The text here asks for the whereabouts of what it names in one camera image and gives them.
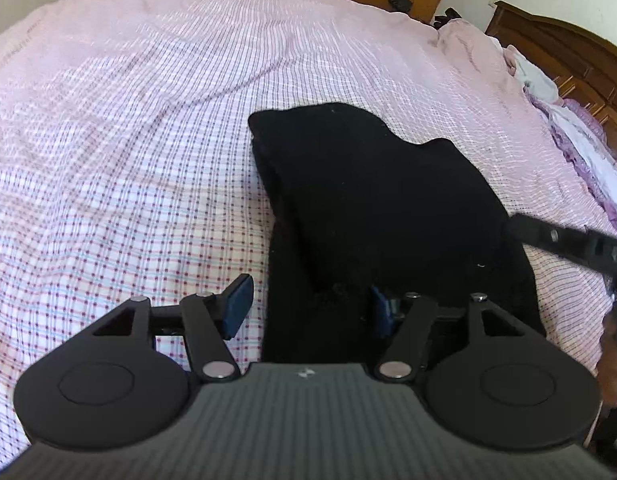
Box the light blue white cloth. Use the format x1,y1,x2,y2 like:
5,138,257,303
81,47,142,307
506,45,559,101

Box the dark wooden headboard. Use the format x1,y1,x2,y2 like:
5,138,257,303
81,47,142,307
486,0,617,161

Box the pink quilt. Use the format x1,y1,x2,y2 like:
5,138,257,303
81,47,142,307
436,19,527,91

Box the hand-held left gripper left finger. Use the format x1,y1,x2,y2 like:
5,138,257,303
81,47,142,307
88,274,254,381

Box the pink checkered bed sheet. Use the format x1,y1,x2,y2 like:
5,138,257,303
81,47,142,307
0,0,617,461

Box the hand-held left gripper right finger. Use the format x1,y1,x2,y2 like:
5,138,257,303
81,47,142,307
369,285,529,381

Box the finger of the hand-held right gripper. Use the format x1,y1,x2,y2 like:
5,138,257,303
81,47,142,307
507,212,617,281

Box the black button cardigan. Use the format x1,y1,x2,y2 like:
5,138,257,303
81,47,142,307
247,101,547,363

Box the white and purple pillows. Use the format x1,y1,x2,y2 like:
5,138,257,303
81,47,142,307
523,85,617,238

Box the person's right hand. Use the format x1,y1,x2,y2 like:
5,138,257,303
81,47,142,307
599,300,617,408

